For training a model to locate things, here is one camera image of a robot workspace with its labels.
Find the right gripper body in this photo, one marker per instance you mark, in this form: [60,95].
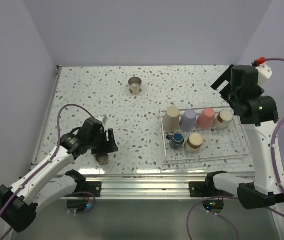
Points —
[231,95]

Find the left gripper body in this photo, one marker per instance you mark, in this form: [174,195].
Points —
[97,143]

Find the small steel mug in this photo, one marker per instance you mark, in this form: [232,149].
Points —
[102,159]

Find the steel cup brown base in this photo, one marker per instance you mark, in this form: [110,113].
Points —
[223,119]

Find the pink plastic cup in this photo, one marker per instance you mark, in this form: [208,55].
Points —
[206,118]

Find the lilac plastic cup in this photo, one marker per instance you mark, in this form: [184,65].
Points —
[188,120]

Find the beige plastic cup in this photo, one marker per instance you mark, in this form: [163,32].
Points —
[171,119]

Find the dark blue mug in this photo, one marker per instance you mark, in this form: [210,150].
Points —
[176,140]

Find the cream metal cup brown band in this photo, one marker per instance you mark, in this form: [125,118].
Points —
[134,85]

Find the steel cup front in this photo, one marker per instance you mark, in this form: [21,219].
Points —
[193,143]

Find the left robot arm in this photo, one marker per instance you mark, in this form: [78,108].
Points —
[22,200]

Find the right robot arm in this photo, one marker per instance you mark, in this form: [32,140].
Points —
[259,117]

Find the clear acrylic dish rack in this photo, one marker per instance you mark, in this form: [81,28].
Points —
[230,143]

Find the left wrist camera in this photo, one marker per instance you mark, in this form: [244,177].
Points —
[102,119]

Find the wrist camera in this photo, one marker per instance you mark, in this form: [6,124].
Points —
[102,119]
[264,71]

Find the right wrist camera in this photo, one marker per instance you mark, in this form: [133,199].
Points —
[264,71]

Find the aluminium rail frame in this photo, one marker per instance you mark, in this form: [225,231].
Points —
[136,170]

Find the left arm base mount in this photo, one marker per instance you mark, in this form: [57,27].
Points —
[85,191]

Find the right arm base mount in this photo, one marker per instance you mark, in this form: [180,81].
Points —
[206,189]

